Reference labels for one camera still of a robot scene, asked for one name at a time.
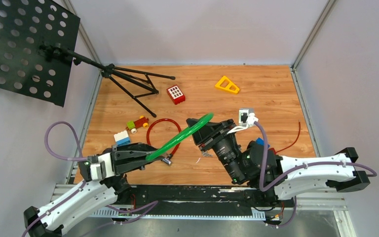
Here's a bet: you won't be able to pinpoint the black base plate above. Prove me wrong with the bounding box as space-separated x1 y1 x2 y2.
114 185 294 216

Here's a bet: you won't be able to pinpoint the green cable lock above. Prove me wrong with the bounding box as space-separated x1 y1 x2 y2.
146 113 214 161

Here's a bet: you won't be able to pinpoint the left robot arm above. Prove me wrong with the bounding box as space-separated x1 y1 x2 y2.
22 143 165 237

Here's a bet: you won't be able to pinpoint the silver keys of red lock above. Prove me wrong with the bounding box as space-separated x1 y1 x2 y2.
201 151 213 157

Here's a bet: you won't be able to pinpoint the yellow triangular toy piece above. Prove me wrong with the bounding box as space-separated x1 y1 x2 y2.
214 76 240 94

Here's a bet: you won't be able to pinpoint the thin red wire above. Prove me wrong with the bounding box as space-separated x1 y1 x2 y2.
274 121 302 155

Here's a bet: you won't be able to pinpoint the red window toy brick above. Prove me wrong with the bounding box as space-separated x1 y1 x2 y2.
166 85 186 105

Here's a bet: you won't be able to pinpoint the grey slotted cable duct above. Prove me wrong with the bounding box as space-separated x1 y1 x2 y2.
60 206 266 221

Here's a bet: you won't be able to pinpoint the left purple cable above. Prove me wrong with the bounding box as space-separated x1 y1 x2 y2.
21 121 159 237

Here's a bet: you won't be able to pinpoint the red green toy car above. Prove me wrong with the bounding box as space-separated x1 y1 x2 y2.
126 116 149 134

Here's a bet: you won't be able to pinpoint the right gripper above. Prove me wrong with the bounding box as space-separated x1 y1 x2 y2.
184 121 243 186

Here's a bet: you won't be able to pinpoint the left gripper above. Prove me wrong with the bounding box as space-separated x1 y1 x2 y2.
103 141 165 174

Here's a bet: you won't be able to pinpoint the black perforated music stand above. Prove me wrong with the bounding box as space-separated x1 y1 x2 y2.
0 0 159 107

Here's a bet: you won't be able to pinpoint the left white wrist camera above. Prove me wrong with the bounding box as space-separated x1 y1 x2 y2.
90 163 103 181

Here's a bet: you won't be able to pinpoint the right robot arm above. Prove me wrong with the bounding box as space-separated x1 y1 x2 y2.
192 115 376 206

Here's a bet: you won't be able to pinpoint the white blue toy brick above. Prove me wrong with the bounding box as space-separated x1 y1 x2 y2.
114 130 131 146

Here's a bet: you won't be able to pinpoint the blue green white brick stack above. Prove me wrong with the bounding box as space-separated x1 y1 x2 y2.
255 137 270 149

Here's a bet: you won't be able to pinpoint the red cable lock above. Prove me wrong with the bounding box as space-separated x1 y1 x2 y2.
146 118 182 166

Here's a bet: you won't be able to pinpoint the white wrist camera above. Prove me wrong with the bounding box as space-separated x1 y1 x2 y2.
228 108 259 134
90 163 103 181

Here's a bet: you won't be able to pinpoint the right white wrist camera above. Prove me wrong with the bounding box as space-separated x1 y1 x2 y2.
228 108 259 134

